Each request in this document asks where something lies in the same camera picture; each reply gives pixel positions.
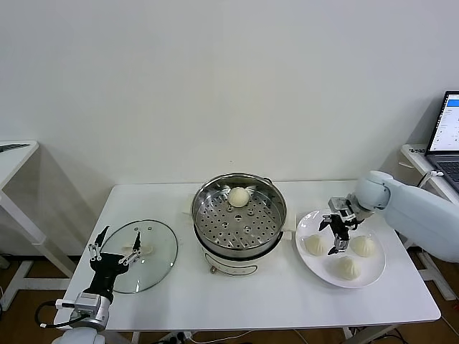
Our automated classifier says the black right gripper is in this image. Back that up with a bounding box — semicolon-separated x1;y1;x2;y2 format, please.
318;214;356;256

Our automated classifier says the white laptop cable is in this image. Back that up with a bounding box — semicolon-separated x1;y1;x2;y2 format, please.
415;170;445;189

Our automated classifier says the round glass pot lid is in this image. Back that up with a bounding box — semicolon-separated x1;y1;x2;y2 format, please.
100;219;179;295

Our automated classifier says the stainless steel steamer basket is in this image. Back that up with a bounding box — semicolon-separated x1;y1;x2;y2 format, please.
191;173;288;252

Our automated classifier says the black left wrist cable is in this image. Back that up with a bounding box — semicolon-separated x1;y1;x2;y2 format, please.
34;300;90;330

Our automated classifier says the grey open laptop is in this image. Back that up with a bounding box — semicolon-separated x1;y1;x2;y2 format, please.
424;90;459;197

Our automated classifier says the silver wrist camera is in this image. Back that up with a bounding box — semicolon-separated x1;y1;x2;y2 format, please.
328;196;354;221
74;292;101;316

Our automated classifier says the white round plate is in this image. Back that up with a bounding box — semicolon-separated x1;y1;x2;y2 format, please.
294;209;387;290

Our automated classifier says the white electric cooker pot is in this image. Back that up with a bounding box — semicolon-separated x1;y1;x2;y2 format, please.
181;206;298;277

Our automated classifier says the white power strip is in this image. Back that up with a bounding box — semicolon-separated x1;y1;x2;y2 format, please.
156;331;194;344

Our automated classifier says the white side table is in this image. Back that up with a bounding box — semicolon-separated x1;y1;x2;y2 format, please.
399;143;459;302
0;140;76;312

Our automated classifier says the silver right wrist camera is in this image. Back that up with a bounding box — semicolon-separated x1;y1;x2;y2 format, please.
328;196;354;221

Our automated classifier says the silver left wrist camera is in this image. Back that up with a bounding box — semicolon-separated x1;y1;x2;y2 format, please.
74;292;101;316

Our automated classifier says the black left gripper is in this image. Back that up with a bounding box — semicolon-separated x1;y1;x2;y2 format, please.
87;224;143;298

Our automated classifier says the white steamed baozi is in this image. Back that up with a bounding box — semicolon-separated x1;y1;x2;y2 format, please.
303;234;330;257
333;255;362;281
228;186;250;208
350;235;377;258

